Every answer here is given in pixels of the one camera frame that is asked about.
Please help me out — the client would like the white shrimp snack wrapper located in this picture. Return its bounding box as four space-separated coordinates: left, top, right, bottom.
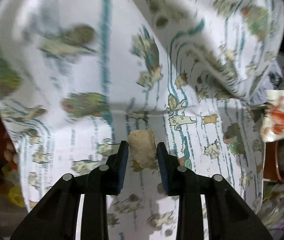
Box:
260 90 284 142

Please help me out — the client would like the red rimmed container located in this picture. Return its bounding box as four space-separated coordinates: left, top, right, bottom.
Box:
263 141 284 183

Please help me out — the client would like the cat patterned white cloth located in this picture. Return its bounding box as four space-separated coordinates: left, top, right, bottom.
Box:
0 0 284 239

